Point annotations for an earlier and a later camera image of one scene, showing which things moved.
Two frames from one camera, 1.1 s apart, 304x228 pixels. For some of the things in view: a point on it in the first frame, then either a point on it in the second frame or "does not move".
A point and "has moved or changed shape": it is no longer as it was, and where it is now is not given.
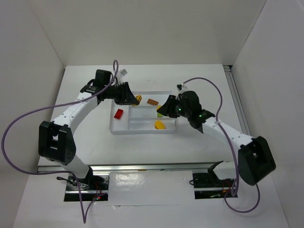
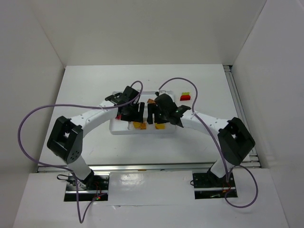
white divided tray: x=142 y=118 does not move
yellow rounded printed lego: x=159 y=125 does not move
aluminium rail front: x=197 y=166 does not move
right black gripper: x=173 y=107 -> x=159 y=115
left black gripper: x=121 y=93 -> x=132 y=115
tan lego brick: x=152 y=101 does not move
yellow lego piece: x=138 y=97 has moved or changed shape
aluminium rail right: x=237 y=102 does not move
